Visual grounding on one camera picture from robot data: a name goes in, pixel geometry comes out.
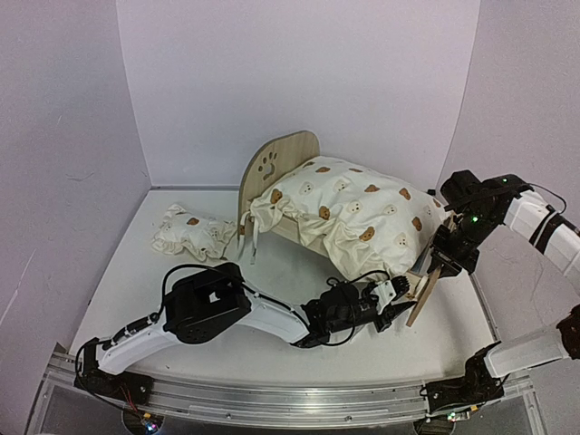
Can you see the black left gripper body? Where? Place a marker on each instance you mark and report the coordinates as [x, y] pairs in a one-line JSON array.
[[389, 314]]

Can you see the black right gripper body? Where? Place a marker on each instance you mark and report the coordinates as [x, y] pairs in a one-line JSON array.
[[454, 251]]

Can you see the bear print cushion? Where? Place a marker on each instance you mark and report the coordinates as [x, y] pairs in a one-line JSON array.
[[365, 220]]

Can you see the wooden pet bed frame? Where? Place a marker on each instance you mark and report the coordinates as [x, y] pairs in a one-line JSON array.
[[280, 156]]

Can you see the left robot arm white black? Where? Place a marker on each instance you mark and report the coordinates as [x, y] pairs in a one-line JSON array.
[[198, 308]]

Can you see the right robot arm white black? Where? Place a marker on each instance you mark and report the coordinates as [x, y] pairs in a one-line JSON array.
[[479, 208]]

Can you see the small bear print pillow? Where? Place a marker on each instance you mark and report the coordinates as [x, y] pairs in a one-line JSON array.
[[183, 230]]

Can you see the small circuit board with leds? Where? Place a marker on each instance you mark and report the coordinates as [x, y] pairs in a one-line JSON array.
[[141, 423]]

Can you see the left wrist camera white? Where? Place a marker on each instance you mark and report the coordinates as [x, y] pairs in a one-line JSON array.
[[391, 290]]

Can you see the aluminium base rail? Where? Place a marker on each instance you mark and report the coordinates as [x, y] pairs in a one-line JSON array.
[[320, 407]]

